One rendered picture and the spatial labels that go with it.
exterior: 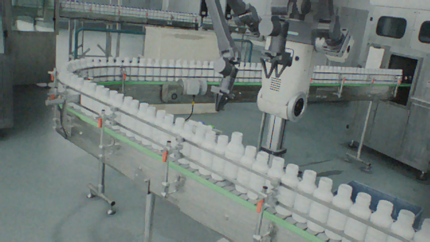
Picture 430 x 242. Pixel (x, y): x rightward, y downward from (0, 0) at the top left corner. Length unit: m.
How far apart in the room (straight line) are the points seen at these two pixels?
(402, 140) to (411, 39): 1.18
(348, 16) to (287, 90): 6.30
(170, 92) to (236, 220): 1.72
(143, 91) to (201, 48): 2.81
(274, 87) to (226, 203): 0.75
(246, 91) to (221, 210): 2.12
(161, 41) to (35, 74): 2.19
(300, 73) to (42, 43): 5.22
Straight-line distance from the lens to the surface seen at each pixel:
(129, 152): 1.80
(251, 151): 1.35
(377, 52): 5.27
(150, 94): 3.05
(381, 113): 5.21
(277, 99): 1.95
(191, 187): 1.53
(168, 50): 5.52
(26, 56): 6.58
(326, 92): 4.10
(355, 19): 8.32
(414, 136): 4.98
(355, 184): 1.87
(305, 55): 1.90
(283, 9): 1.41
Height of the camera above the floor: 1.63
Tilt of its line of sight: 16 degrees down
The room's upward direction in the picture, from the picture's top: 7 degrees clockwise
